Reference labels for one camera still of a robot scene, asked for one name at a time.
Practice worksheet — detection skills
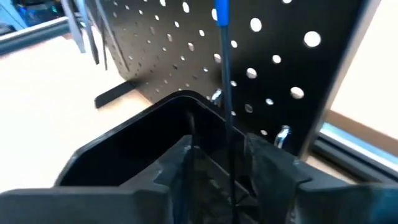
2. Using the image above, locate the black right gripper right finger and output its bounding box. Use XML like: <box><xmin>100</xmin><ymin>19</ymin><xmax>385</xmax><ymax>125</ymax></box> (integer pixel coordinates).
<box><xmin>244</xmin><ymin>133</ymin><xmax>398</xmax><ymax>224</ymax></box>

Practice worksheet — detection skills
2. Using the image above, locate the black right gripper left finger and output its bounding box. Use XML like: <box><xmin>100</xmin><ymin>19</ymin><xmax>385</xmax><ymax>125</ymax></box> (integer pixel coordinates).
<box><xmin>0</xmin><ymin>135</ymin><xmax>194</xmax><ymax>224</ymax></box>

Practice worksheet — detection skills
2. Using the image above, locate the red translucent handle screwdriver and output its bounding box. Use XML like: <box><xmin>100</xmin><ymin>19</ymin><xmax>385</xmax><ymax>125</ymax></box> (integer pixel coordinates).
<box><xmin>76</xmin><ymin>0</ymin><xmax>100</xmax><ymax>65</ymax></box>

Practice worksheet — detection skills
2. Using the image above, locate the black plastic pegboard bin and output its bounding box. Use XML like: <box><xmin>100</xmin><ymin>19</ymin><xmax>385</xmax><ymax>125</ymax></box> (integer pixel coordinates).
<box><xmin>54</xmin><ymin>90</ymin><xmax>259</xmax><ymax>218</ymax></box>

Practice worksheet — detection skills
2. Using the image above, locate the light wooden desk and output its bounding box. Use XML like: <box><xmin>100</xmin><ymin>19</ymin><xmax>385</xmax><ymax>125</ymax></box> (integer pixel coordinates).
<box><xmin>325</xmin><ymin>0</ymin><xmax>398</xmax><ymax>149</ymax></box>

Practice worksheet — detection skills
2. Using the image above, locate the black metal pegboard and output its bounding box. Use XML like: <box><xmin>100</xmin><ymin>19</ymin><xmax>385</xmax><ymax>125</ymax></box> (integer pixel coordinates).
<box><xmin>85</xmin><ymin>0</ymin><xmax>382</xmax><ymax>159</ymax></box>

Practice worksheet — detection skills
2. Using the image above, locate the black aluminium table frame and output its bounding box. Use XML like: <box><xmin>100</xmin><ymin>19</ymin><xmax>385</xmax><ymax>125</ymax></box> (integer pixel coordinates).
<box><xmin>0</xmin><ymin>17</ymin><xmax>398</xmax><ymax>184</ymax></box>

